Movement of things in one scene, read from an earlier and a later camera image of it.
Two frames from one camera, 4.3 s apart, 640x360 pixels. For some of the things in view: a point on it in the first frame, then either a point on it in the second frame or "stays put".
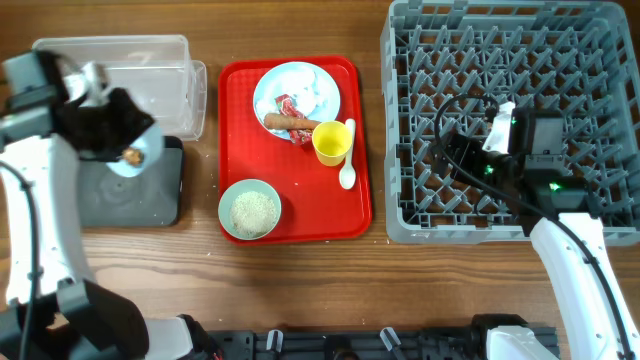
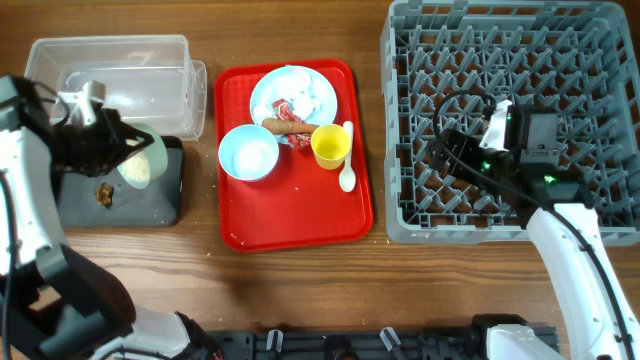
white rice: (253, 213) -> (136, 167)
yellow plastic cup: (332, 141) stays put
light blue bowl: (149, 142) -> (248, 152)
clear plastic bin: (157, 68) stays put
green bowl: (234, 191) -> (146, 168)
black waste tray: (153, 198) stays put
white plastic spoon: (347, 175) stays put
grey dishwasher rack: (446, 64) stays put
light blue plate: (313, 89) stays put
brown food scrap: (133, 156) -> (104, 195)
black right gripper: (469, 149) stays put
